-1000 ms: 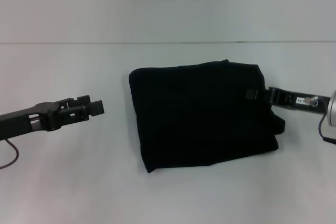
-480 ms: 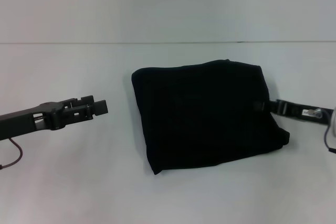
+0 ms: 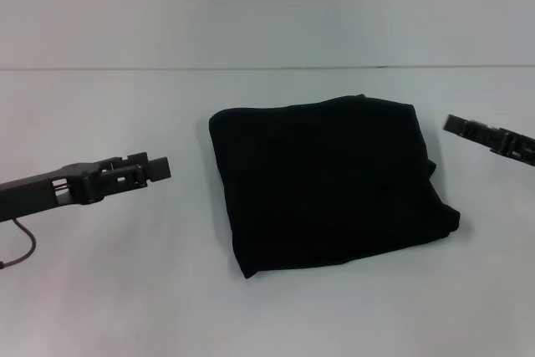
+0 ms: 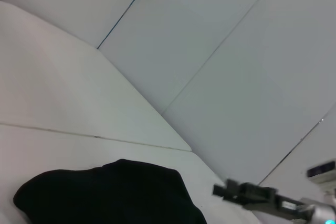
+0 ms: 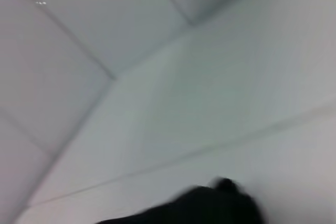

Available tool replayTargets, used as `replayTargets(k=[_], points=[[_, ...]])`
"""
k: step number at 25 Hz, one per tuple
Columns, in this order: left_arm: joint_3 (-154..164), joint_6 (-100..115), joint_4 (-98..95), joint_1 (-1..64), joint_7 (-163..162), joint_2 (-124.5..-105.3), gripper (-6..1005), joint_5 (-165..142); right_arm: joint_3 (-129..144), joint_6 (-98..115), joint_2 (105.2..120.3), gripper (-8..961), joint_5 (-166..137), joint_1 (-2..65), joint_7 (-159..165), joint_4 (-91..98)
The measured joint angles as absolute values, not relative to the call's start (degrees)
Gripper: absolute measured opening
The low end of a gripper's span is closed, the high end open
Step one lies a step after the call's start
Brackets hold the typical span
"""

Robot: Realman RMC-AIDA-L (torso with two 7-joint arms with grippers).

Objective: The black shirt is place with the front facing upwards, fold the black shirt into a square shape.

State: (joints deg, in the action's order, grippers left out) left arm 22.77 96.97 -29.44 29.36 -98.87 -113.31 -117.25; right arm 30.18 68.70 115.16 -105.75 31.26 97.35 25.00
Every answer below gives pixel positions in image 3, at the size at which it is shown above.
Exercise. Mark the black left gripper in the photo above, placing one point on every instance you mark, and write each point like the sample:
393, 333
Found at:
62, 185

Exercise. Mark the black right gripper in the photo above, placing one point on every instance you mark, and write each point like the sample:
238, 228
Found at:
505, 144

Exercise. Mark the black t-shirt with white lettering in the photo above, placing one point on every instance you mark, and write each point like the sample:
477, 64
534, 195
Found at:
326, 185

